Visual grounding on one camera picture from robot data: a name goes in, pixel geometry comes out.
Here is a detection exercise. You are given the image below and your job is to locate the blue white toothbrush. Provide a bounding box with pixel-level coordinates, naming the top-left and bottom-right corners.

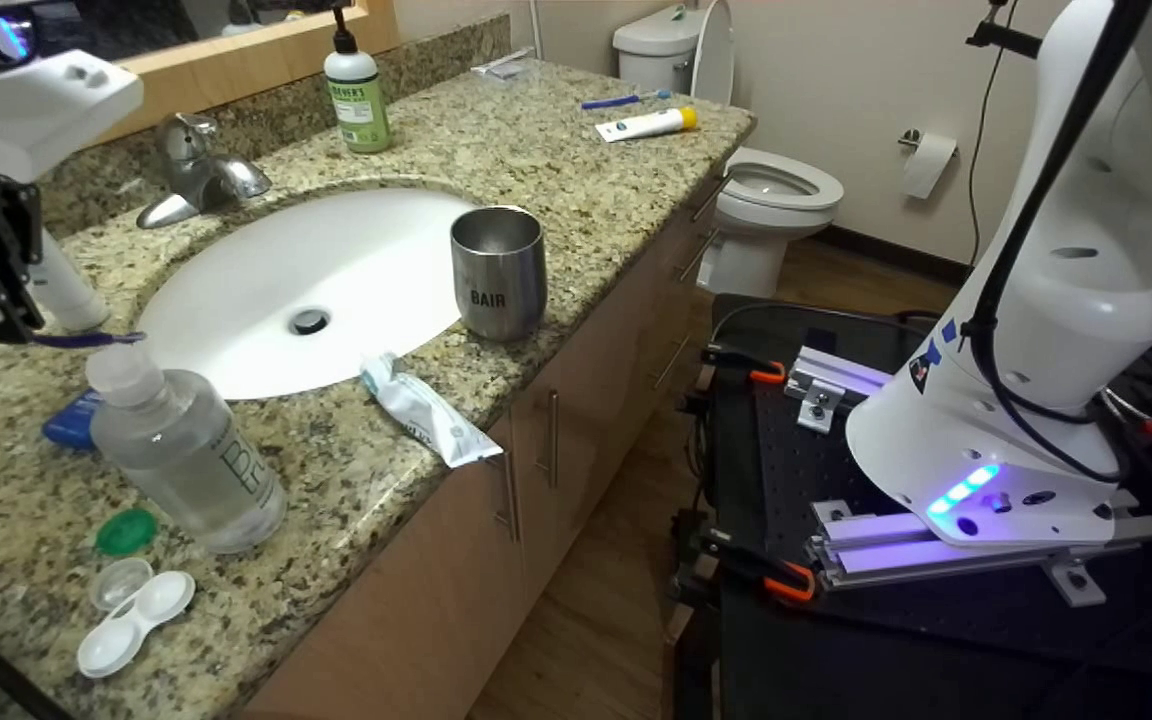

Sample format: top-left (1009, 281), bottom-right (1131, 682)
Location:
top-left (21, 326), bottom-right (145, 351)

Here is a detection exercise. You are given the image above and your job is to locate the tall white cleanser tube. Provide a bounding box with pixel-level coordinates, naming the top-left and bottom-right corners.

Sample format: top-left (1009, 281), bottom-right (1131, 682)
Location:
top-left (28, 227), bottom-right (112, 335)

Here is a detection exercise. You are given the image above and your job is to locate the small blue floss box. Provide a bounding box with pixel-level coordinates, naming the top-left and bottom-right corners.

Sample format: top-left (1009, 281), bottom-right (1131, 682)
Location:
top-left (39, 383), bottom-right (105, 455)

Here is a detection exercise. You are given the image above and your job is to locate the chrome sink faucet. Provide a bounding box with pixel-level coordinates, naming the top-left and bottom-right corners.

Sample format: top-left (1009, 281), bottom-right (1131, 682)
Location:
top-left (130, 106), bottom-right (276, 232)

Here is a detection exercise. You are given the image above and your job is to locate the clear solution bottle white cap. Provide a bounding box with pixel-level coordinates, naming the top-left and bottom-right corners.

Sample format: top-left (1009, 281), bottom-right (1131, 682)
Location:
top-left (83, 347), bottom-right (293, 558)

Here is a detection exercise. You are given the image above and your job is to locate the green lens case cap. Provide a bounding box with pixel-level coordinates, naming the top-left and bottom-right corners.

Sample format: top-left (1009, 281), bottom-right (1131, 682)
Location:
top-left (93, 503), bottom-right (165, 558)

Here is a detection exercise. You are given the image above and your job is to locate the white oval sink basin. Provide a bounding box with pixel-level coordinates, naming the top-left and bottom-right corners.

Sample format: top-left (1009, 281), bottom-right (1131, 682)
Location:
top-left (130, 179), bottom-right (479, 402)

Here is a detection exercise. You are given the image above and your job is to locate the clear lens case cap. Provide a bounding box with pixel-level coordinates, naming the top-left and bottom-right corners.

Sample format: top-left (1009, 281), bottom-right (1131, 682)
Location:
top-left (83, 556), bottom-right (155, 615)

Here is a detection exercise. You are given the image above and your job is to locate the white contact lens case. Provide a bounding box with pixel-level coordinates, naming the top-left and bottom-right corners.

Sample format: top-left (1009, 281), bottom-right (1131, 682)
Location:
top-left (72, 567), bottom-right (199, 682)

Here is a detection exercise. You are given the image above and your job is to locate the green soap pump bottle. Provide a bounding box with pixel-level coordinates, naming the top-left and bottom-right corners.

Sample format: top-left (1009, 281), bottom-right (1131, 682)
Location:
top-left (318, 0), bottom-right (394, 155)

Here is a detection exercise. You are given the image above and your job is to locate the crumpled white toothpaste tube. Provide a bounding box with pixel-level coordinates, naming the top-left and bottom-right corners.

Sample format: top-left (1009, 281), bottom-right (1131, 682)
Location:
top-left (355, 347), bottom-right (507, 470)

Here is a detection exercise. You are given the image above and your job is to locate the stainless steel cup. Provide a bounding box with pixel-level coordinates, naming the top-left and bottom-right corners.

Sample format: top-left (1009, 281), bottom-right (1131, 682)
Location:
top-left (447, 204), bottom-right (550, 345)

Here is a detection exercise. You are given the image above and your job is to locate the wooden vanity cabinet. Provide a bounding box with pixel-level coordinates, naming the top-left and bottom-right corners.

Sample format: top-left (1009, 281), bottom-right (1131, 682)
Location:
top-left (231, 132), bottom-right (742, 720)

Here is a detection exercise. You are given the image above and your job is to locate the clear plastic wrapper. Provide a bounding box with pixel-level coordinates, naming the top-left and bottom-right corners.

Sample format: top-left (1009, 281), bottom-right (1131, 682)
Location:
top-left (474, 42), bottom-right (540, 83)

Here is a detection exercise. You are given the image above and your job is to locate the white tube yellow cap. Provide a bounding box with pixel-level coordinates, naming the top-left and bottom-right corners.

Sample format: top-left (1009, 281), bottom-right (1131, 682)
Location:
top-left (590, 104), bottom-right (704, 146)

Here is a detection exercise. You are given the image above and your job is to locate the orange black clamp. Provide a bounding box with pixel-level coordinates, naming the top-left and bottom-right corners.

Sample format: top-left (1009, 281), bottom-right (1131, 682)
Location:
top-left (671, 510), bottom-right (823, 612)
top-left (700, 340), bottom-right (791, 390)

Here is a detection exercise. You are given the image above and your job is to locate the white toilet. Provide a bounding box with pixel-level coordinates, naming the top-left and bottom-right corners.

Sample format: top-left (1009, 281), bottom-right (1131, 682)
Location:
top-left (611, 0), bottom-right (850, 301)

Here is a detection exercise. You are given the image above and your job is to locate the black robot table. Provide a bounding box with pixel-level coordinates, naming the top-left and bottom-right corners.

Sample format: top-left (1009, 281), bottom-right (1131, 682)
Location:
top-left (671, 294), bottom-right (1152, 720)

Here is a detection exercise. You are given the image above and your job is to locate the toilet paper roll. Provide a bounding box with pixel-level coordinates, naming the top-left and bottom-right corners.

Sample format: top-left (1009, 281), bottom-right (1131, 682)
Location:
top-left (894, 122), bottom-right (965, 204)

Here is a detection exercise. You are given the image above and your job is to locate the wood framed wall mirror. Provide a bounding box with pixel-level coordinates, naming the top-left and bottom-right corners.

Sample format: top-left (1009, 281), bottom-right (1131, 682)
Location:
top-left (0, 0), bottom-right (400, 152)

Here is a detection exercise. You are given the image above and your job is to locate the short aluminium rail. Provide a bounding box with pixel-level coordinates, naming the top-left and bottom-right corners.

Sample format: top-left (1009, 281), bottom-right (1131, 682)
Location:
top-left (782, 340), bottom-right (894, 430)

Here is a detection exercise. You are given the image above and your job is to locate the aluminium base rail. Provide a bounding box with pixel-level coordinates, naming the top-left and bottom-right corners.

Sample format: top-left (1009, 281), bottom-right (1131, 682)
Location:
top-left (806, 487), bottom-right (1152, 612)

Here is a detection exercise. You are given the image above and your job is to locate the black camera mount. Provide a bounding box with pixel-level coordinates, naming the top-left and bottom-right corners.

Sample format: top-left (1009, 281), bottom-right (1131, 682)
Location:
top-left (965, 0), bottom-right (1037, 61)

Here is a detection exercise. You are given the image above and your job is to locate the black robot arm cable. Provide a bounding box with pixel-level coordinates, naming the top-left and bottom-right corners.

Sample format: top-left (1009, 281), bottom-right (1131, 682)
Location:
top-left (959, 0), bottom-right (1152, 487)

